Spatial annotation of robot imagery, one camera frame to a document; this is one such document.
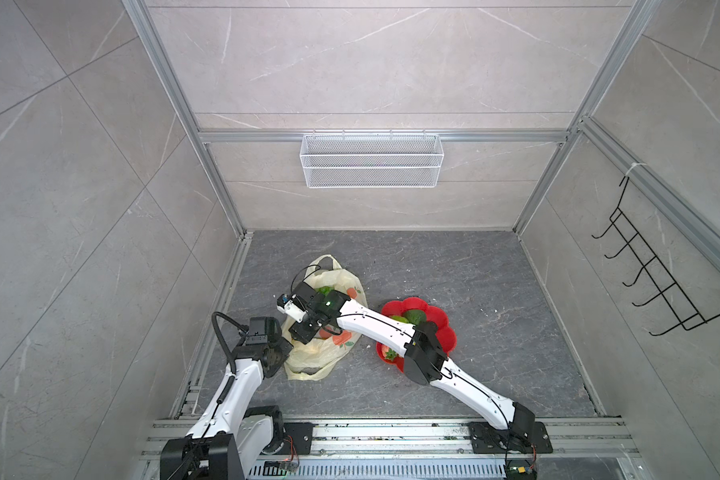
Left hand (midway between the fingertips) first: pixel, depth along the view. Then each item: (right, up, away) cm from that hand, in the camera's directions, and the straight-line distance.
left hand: (283, 343), depth 87 cm
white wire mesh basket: (+27, +59, +14) cm, 66 cm away
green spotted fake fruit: (+35, +6, +4) cm, 36 cm away
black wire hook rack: (+90, +17, -23) cm, 94 cm away
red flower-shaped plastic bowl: (+46, +7, +6) cm, 47 cm away
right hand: (+4, +3, +4) cm, 7 cm away
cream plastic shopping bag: (+12, -2, -5) cm, 13 cm away
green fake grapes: (+11, +15, +9) cm, 21 cm away
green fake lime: (+40, +7, +3) cm, 41 cm away
